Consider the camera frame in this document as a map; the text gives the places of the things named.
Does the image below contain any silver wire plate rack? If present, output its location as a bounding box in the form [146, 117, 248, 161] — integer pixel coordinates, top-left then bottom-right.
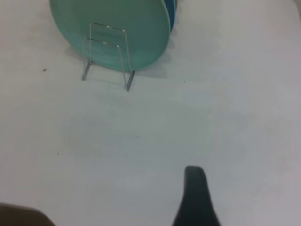
[81, 22, 135, 92]

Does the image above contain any teal plate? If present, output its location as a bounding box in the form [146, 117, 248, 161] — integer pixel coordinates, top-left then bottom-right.
[49, 0, 171, 71]

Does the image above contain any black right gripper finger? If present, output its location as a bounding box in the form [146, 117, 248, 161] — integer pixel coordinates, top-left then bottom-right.
[173, 165, 222, 226]

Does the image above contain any blue plate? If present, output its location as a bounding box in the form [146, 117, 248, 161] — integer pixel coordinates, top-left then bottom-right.
[163, 0, 178, 33]

